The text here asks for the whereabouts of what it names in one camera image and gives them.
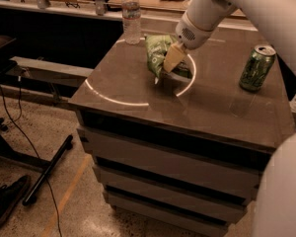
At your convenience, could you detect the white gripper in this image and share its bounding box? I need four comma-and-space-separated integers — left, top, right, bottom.
164, 12, 214, 73

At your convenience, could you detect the green jalapeno chip bag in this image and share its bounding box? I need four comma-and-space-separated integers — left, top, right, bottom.
145, 35, 192, 84

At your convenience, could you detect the clear plastic water bottle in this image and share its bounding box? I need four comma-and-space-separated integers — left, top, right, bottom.
121, 0, 141, 44

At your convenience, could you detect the green soda can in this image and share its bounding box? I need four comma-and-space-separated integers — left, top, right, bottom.
239, 44, 276, 92

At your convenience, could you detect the grey drawer cabinet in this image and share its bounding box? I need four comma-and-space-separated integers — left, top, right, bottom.
70, 27, 295, 237

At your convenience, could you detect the dark chair seat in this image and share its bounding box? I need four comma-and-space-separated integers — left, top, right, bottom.
0, 36, 17, 77

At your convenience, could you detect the black shoe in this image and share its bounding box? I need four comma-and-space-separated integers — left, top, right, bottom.
0, 175, 31, 226

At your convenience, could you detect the black floor cable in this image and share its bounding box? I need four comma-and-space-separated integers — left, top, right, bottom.
0, 72, 63, 237

